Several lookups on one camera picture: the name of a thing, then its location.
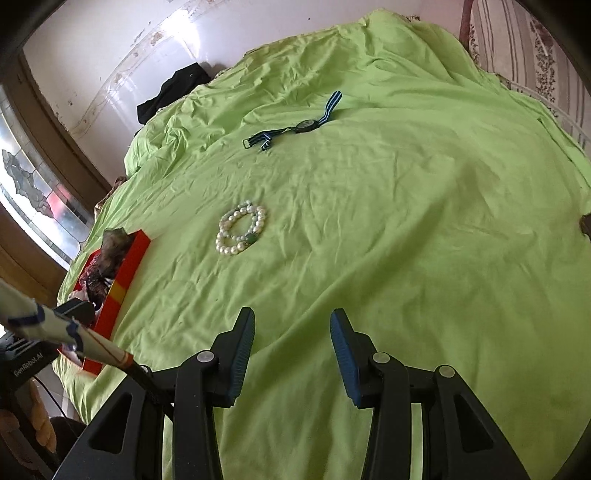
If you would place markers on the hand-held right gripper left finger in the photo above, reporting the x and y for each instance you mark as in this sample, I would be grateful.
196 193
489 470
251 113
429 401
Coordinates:
242 350

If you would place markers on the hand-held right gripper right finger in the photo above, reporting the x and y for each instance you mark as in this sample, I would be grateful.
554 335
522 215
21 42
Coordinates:
344 355

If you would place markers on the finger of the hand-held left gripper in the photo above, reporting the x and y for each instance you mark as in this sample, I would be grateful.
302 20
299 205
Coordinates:
76 311

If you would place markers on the red box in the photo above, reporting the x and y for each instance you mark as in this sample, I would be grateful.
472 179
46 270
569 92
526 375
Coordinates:
124 281

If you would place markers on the grey sheer fabric scrunchie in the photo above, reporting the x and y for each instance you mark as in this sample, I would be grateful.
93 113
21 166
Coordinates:
115 244

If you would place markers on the person's left hand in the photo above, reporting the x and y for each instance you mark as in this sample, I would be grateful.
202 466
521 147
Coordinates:
39 410

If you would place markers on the green bed sheet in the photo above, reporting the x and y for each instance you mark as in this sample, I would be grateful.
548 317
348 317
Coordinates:
392 207

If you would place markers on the black cloth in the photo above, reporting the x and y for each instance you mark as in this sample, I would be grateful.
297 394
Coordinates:
180 85

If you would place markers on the black smartphone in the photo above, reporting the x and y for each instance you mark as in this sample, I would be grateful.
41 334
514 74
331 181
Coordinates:
586 228

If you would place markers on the clear plastic tube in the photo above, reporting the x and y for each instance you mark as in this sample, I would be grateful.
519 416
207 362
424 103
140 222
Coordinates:
554 107

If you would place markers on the floral striped mattress cover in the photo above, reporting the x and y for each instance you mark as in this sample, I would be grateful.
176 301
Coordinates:
521 41

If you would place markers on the wooden window frame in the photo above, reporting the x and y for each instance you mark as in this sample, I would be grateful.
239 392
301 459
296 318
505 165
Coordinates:
64 134

